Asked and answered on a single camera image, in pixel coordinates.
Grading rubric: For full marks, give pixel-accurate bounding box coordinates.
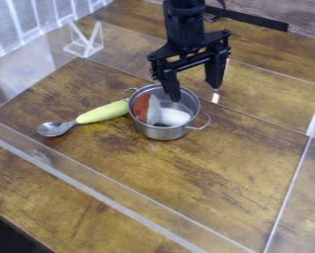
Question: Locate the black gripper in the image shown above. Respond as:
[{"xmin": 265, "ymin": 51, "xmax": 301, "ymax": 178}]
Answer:
[{"xmin": 147, "ymin": 30, "xmax": 231, "ymax": 103}]

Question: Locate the red and white plush mushroom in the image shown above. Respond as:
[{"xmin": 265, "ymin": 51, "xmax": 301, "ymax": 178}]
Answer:
[{"xmin": 132, "ymin": 93, "xmax": 191, "ymax": 127}]

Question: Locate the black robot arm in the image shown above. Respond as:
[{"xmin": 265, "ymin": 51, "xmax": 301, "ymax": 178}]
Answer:
[{"xmin": 147, "ymin": 0, "xmax": 231, "ymax": 102}]

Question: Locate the silver metal pot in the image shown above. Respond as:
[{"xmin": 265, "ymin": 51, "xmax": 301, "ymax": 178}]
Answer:
[{"xmin": 126, "ymin": 84, "xmax": 211, "ymax": 140}]

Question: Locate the black baseboard strip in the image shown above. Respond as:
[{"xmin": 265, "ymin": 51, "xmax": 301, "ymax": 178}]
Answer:
[{"xmin": 206, "ymin": 6, "xmax": 289, "ymax": 32}]

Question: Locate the clear acrylic stand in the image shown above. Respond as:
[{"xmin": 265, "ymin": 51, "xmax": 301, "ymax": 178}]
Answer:
[{"xmin": 63, "ymin": 22, "xmax": 104, "ymax": 58}]

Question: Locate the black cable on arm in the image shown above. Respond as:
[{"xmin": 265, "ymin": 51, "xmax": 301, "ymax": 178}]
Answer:
[{"xmin": 202, "ymin": 0, "xmax": 229, "ymax": 24}]

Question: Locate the spoon with yellow-green handle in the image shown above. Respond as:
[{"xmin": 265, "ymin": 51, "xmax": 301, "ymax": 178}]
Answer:
[{"xmin": 38, "ymin": 100, "xmax": 128, "ymax": 137}]

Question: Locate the clear acrylic enclosure panel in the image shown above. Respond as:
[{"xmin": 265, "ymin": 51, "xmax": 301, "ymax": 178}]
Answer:
[{"xmin": 0, "ymin": 123, "xmax": 255, "ymax": 253}]

